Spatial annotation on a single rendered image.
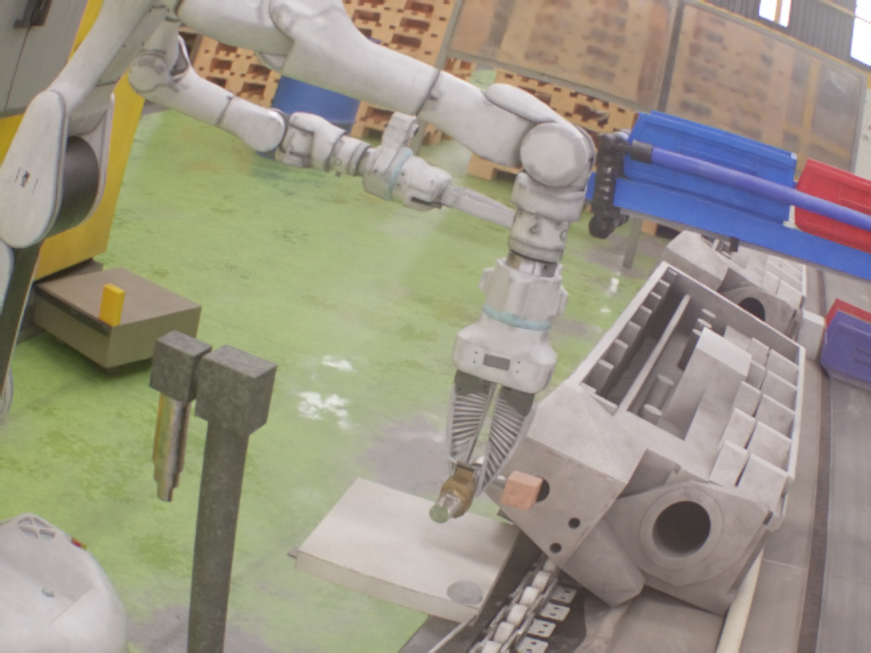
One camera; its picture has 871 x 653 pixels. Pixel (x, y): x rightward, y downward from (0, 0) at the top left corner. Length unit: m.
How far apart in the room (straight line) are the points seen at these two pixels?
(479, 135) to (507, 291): 0.16
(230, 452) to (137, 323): 3.47
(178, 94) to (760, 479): 1.12
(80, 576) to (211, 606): 1.42
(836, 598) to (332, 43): 1.12
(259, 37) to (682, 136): 0.87
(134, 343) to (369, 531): 2.65
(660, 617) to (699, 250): 1.56
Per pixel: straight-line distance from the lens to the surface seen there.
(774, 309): 3.25
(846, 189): 2.17
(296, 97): 8.52
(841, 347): 3.49
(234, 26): 1.51
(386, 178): 2.19
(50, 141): 1.83
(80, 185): 1.91
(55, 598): 2.27
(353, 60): 1.49
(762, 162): 2.17
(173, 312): 4.44
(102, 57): 1.83
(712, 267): 3.19
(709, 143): 2.17
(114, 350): 4.21
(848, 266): 2.17
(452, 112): 1.50
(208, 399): 0.79
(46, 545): 2.31
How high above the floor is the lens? 1.47
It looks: 15 degrees down
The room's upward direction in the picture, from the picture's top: 15 degrees clockwise
